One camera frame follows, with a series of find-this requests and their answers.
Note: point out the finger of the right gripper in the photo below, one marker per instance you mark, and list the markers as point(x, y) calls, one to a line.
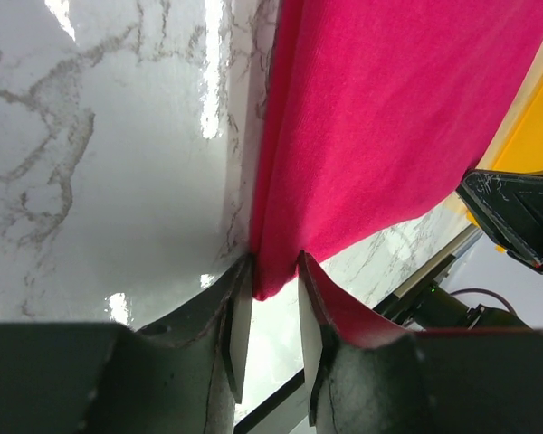
point(508, 207)

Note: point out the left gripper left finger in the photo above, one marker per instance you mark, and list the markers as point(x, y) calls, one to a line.
point(183, 373)

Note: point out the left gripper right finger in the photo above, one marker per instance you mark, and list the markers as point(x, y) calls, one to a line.
point(366, 374)

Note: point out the red t-shirt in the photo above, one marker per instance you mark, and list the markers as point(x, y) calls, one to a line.
point(375, 111)

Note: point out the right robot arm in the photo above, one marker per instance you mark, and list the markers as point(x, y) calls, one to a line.
point(422, 301)

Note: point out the yellow plastic tray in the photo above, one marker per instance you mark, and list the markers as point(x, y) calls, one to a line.
point(523, 150)

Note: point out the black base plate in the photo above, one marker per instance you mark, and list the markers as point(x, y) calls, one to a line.
point(281, 412)

